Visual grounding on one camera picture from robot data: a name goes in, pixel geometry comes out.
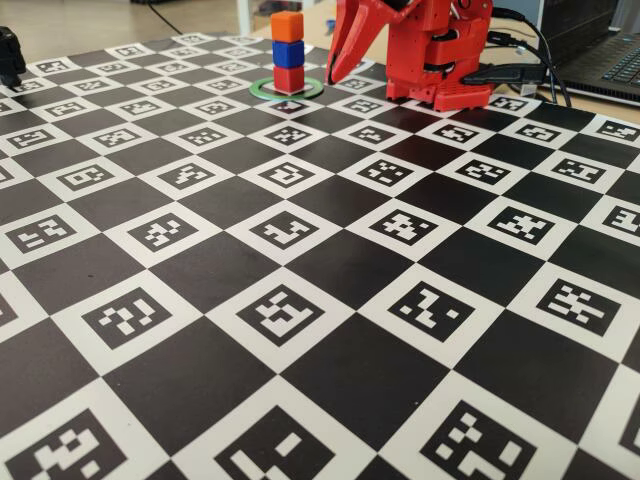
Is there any black mount device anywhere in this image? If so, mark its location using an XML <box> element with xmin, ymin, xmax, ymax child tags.
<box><xmin>0</xmin><ymin>25</ymin><xmax>27</xmax><ymax>92</ymax></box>

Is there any green ring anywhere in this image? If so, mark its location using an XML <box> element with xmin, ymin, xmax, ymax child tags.
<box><xmin>248</xmin><ymin>75</ymin><xmax>325</xmax><ymax>103</ymax></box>

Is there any black flat adapter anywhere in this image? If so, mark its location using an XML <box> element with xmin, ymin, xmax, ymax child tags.
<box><xmin>462</xmin><ymin>63</ymin><xmax>547</xmax><ymax>87</ymax></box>

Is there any black power cable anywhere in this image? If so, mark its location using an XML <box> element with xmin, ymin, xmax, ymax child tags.
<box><xmin>489</xmin><ymin>7</ymin><xmax>575</xmax><ymax>109</ymax></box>

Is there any black white marker board mat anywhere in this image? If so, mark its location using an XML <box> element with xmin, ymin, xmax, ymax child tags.
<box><xmin>0</xmin><ymin>30</ymin><xmax>640</xmax><ymax>480</ymax></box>

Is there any white post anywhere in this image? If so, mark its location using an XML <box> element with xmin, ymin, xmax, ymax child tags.
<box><xmin>234</xmin><ymin>0</ymin><xmax>255</xmax><ymax>35</ymax></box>

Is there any orange cube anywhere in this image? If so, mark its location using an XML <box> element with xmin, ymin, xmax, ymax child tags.
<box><xmin>270</xmin><ymin>12</ymin><xmax>305</xmax><ymax>42</ymax></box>

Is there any red cube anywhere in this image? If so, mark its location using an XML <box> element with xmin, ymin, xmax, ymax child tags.
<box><xmin>272</xmin><ymin>66</ymin><xmax>306</xmax><ymax>96</ymax></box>

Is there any black laptop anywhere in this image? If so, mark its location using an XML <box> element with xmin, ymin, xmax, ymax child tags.
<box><xmin>539</xmin><ymin>0</ymin><xmax>640</xmax><ymax>106</ymax></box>

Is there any blue cube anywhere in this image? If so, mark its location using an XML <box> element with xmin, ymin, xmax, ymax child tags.
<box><xmin>271</xmin><ymin>39</ymin><xmax>306</xmax><ymax>70</ymax></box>

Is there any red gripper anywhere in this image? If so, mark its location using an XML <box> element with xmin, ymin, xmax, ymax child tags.
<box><xmin>324</xmin><ymin>0</ymin><xmax>426</xmax><ymax>85</ymax></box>

